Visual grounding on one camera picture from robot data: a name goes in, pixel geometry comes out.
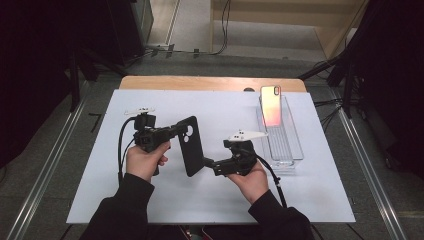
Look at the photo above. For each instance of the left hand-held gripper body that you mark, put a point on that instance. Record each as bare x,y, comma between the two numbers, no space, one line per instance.
148,136

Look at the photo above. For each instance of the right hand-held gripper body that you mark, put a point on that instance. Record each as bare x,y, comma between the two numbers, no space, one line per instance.
245,160

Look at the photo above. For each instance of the black phone case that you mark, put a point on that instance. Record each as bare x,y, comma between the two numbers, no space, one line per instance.
193,153

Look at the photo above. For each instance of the clear plastic tray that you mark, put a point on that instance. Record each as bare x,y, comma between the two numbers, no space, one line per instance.
286,143

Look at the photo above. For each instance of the iridescent phone case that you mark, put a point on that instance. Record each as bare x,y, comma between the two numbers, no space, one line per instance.
270,110

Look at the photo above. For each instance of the person's right hand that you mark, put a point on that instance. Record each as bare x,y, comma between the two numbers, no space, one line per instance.
255,185

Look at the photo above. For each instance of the person's left hand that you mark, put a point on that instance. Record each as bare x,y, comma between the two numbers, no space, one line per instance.
143,165

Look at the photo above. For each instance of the white board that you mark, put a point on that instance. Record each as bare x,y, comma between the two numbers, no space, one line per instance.
206,200

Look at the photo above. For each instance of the wooden table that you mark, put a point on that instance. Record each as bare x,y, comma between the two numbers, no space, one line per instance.
200,83

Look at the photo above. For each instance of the black metal stand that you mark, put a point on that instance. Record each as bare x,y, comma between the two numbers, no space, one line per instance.
348,86
74,86

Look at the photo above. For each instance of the dark cabinet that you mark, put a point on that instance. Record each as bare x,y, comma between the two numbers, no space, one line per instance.
126,26

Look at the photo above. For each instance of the dark curtain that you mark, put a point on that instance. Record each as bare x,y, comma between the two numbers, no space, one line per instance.
33,66
393,66

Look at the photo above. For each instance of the light wooden shelf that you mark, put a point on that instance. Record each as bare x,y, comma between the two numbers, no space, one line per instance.
283,13

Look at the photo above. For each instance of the aluminium floor rail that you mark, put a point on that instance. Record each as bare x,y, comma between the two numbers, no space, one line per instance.
47,173
370,173

